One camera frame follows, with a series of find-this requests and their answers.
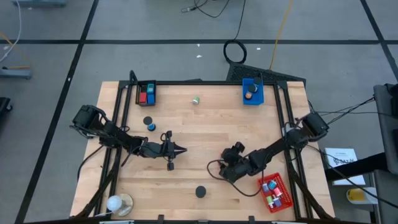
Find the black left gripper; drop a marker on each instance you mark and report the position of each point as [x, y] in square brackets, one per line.
[171, 151]

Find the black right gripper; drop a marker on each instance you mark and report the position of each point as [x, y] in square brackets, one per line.
[234, 166]

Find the purple wall charger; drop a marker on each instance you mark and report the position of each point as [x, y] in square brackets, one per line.
[277, 202]
[265, 187]

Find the teal blue wall charger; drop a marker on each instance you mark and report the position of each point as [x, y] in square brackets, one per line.
[272, 184]

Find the black puck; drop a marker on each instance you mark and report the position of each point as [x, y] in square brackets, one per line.
[201, 191]

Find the blue plastic case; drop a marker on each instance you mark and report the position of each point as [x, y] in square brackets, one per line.
[150, 99]

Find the hourglass with orange sand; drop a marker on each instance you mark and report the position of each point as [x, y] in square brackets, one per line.
[252, 88]

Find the hourglass with white sand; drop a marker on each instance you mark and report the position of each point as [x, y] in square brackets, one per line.
[257, 80]

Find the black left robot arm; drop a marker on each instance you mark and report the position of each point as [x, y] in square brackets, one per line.
[118, 138]

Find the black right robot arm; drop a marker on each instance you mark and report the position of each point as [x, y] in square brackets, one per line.
[276, 146]

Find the black table clamp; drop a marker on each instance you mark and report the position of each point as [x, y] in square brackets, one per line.
[160, 219]
[251, 220]

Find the red plastic basket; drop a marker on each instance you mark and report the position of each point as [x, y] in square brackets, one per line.
[286, 205]

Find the black storage bin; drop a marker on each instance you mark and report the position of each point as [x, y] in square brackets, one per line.
[137, 93]

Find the blue plastic basket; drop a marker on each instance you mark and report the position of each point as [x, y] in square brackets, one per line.
[259, 99]

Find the white globe lamp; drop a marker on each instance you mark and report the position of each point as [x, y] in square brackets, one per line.
[114, 203]

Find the black floor mat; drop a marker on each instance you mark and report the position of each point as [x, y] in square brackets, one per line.
[264, 74]

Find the white booklet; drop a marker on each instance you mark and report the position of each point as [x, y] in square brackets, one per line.
[342, 155]

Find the yellow white roll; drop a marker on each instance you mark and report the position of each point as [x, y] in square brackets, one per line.
[357, 195]

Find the black desk edge bar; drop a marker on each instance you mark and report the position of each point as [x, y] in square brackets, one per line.
[367, 165]

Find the grey cabinet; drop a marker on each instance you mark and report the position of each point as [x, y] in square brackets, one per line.
[385, 140]

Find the grey floor base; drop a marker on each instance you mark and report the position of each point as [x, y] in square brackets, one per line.
[40, 3]
[15, 74]

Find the black floor object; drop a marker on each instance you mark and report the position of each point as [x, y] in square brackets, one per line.
[3, 107]

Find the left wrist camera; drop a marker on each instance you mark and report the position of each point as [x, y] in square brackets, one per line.
[161, 148]

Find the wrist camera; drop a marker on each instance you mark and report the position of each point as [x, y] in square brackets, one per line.
[161, 148]
[238, 147]

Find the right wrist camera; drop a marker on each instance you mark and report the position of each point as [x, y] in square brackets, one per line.
[238, 147]

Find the black table frame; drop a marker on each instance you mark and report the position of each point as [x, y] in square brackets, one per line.
[217, 83]

